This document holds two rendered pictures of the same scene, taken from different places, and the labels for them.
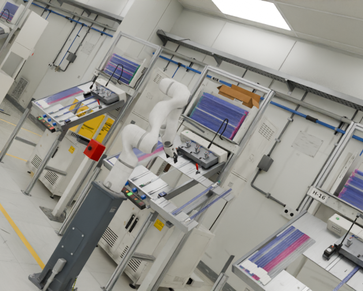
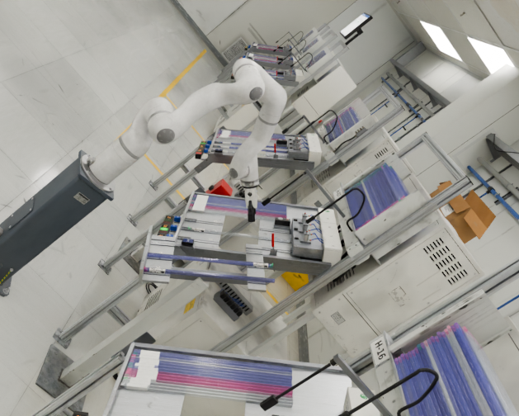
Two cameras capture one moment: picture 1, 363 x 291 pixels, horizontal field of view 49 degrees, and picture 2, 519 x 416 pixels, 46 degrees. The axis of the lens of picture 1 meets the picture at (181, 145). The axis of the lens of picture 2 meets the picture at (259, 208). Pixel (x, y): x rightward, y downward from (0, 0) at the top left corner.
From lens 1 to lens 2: 1.80 m
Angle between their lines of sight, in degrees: 36
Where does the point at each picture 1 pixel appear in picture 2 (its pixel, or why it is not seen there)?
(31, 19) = (335, 75)
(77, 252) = (14, 228)
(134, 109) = (327, 186)
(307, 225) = (318, 385)
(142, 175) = (207, 223)
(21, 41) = (311, 99)
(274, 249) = (214, 368)
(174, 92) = (240, 75)
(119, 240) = not seen: hidden behind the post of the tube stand
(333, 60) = not seen: outside the picture
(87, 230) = (38, 205)
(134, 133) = (153, 105)
